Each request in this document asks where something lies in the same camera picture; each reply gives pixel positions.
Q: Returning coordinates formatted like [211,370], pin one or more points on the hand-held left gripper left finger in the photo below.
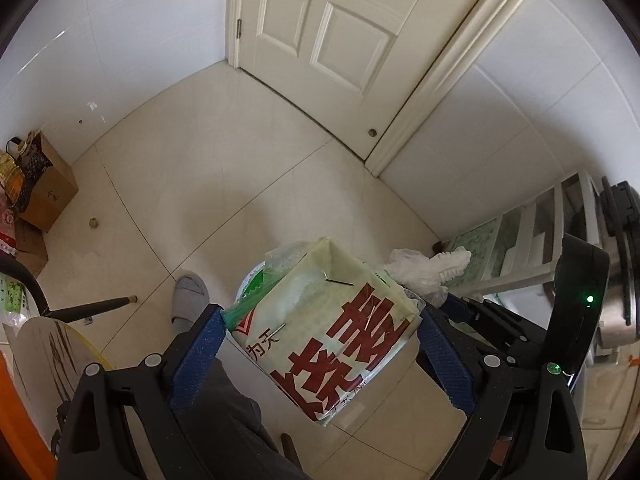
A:
[197,355]

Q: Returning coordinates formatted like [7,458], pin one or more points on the white door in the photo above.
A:
[450,60]

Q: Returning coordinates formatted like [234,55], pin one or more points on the black metal table leg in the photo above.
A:
[90,307]

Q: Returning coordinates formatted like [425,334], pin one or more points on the orange round table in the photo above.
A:
[20,415]

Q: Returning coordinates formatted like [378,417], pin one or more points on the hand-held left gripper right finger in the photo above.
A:
[445,360]

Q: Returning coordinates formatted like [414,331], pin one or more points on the person's grey slipper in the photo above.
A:
[189,300]

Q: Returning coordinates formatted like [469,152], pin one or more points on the green plastic bag red print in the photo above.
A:
[325,320]

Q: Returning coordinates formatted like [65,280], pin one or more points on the flattened cardboard piece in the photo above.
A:
[31,247]

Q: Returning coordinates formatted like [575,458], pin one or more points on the green patterned board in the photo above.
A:
[475,245]

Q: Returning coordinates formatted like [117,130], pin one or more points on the metal door hinge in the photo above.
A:
[238,28]

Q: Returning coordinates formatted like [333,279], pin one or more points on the round wooden stool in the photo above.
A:
[50,365]

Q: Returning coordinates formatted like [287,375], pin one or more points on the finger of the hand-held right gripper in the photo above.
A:
[475,310]
[522,335]

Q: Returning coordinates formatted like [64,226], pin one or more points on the person's grey trouser leg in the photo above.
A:
[235,425]

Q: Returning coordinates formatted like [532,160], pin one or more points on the white slatted rack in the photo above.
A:
[530,240]

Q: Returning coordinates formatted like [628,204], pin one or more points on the brown cardboard box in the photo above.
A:
[50,185]

